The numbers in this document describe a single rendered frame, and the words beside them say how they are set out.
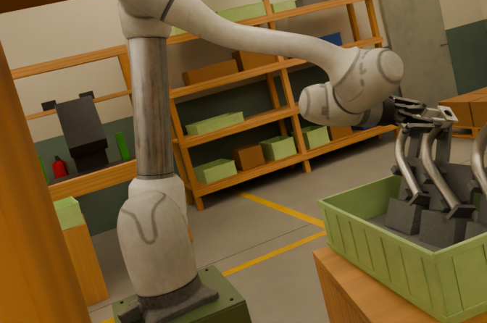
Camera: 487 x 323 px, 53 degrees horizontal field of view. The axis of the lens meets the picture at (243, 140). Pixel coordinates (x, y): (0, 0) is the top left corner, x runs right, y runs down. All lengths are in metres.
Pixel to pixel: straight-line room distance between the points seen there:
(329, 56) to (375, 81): 0.11
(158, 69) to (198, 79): 4.48
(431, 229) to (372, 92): 0.51
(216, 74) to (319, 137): 1.57
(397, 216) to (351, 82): 0.61
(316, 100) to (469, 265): 0.49
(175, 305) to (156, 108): 0.50
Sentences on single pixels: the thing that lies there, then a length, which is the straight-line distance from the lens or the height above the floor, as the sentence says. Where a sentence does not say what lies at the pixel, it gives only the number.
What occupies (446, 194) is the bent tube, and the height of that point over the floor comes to 0.98.
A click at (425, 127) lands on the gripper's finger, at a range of 1.37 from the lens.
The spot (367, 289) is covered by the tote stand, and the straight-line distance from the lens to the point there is 1.41.
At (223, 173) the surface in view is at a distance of 5.87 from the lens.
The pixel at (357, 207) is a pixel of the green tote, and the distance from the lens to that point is 1.71.
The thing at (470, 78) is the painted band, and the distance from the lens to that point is 8.75.
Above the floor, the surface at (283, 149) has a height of 0.37.
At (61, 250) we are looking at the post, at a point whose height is 1.39.
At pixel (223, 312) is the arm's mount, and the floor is 0.93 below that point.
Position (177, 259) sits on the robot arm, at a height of 1.06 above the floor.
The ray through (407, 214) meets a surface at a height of 0.90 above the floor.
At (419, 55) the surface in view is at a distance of 8.01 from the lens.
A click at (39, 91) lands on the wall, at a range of 6.08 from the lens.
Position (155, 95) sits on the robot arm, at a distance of 1.32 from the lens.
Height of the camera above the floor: 1.43
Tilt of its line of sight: 8 degrees down
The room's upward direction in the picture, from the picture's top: 15 degrees counter-clockwise
